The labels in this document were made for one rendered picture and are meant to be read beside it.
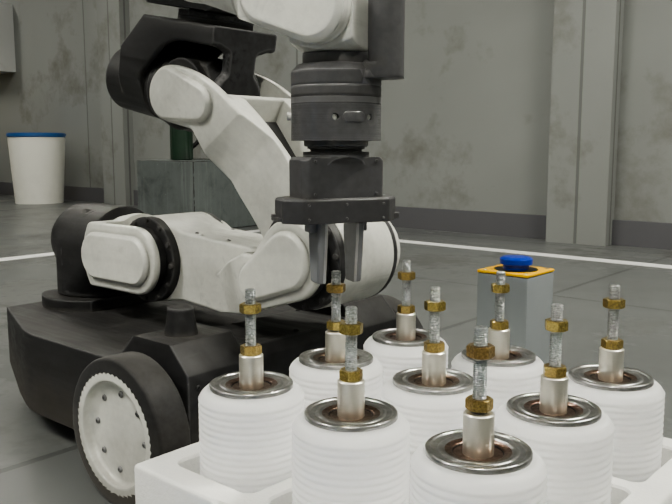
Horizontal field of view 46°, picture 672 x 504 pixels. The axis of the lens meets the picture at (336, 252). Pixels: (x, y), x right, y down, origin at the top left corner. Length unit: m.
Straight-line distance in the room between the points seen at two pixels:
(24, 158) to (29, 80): 1.20
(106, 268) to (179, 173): 3.05
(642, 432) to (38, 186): 6.22
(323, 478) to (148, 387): 0.42
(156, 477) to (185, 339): 0.36
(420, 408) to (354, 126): 0.26
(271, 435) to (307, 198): 0.22
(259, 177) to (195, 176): 3.19
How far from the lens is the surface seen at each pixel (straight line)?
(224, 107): 1.15
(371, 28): 0.75
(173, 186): 4.45
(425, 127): 4.44
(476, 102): 4.27
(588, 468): 0.66
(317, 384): 0.77
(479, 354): 0.55
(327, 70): 0.74
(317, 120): 0.74
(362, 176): 0.76
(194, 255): 1.25
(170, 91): 1.23
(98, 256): 1.39
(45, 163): 6.72
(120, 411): 1.07
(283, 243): 1.04
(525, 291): 0.96
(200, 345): 1.06
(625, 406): 0.74
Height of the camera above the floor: 0.47
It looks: 8 degrees down
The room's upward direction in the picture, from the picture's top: straight up
